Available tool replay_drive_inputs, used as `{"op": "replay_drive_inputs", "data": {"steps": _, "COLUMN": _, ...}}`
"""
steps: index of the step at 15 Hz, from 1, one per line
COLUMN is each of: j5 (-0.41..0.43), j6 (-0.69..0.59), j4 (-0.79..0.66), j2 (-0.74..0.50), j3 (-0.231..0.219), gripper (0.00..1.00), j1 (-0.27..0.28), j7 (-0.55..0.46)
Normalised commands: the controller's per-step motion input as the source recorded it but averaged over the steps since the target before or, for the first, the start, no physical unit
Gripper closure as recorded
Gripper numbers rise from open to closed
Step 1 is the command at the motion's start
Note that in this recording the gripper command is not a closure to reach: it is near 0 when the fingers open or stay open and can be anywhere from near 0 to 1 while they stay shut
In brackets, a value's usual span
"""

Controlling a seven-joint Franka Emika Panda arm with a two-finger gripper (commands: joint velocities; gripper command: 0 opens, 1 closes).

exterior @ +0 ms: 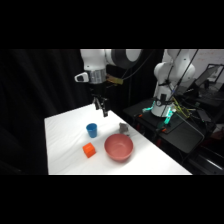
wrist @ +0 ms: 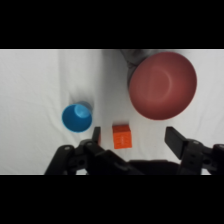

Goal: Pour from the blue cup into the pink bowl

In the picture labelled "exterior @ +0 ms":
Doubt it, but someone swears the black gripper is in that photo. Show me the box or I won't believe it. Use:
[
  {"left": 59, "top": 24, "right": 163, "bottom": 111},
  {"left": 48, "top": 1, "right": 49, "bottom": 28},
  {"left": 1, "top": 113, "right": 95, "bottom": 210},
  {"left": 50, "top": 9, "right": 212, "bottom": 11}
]
[{"left": 89, "top": 81, "right": 110, "bottom": 118}]

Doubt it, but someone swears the blue plastic cup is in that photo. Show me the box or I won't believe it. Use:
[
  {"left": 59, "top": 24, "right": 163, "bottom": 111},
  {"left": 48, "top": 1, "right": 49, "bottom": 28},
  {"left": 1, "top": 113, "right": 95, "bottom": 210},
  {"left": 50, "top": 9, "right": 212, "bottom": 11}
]
[{"left": 85, "top": 122, "right": 99, "bottom": 139}]

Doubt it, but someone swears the pink bowl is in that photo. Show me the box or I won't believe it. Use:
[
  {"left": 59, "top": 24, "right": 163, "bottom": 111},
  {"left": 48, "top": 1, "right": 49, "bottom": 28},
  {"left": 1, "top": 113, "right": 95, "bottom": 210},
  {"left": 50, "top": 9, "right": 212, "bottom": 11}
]
[{"left": 103, "top": 133, "right": 135, "bottom": 163}]

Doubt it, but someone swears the small grey object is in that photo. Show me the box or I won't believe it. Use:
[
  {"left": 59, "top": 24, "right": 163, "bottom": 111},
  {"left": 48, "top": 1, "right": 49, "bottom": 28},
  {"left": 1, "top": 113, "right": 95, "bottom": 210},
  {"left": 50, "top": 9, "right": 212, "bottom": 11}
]
[{"left": 118, "top": 121, "right": 131, "bottom": 137}]

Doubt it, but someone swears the orange cube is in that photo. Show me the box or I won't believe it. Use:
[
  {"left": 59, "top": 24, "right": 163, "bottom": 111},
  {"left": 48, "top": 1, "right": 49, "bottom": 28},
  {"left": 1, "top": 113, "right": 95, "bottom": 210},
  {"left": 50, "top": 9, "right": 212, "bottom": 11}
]
[{"left": 82, "top": 142, "right": 97, "bottom": 159}]

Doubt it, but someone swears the black curtain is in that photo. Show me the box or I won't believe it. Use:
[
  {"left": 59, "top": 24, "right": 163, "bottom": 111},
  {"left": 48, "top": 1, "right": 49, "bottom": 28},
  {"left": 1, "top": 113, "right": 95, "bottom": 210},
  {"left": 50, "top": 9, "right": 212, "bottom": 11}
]
[{"left": 0, "top": 49, "right": 165, "bottom": 176}]

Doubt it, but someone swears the green status light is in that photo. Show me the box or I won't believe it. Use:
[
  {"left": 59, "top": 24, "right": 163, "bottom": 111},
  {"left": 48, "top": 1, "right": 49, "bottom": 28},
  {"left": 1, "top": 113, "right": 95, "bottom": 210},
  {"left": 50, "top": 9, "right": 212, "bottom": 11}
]
[{"left": 142, "top": 99, "right": 177, "bottom": 129}]

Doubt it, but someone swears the black robot stand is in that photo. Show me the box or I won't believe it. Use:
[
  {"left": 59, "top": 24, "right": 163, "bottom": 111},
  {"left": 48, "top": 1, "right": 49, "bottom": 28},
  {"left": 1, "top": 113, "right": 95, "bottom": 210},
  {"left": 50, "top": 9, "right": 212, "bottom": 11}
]
[{"left": 122, "top": 97, "right": 206, "bottom": 155}]

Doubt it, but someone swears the dark laptop screen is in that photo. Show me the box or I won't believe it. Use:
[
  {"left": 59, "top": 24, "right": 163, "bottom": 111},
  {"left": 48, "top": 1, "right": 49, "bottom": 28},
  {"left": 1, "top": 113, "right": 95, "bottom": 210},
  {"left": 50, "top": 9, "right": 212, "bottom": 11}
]
[{"left": 194, "top": 63, "right": 224, "bottom": 90}]

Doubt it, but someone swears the yellowish wrist camera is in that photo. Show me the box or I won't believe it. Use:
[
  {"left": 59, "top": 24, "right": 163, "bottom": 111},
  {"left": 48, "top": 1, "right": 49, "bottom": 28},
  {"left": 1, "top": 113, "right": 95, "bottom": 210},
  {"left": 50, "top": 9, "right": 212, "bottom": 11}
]
[{"left": 105, "top": 74, "right": 124, "bottom": 86}]

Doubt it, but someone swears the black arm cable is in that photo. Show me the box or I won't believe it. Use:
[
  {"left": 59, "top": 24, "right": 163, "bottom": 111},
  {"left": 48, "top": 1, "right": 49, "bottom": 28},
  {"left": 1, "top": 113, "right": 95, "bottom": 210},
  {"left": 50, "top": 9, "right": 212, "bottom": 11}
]
[{"left": 121, "top": 49, "right": 158, "bottom": 82}]

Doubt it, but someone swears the yellow-green cable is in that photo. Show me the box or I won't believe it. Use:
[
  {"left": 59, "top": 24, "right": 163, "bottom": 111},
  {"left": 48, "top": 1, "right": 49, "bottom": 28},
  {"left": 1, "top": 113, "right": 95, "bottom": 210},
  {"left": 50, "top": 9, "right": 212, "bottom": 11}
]
[{"left": 172, "top": 97, "right": 192, "bottom": 120}]

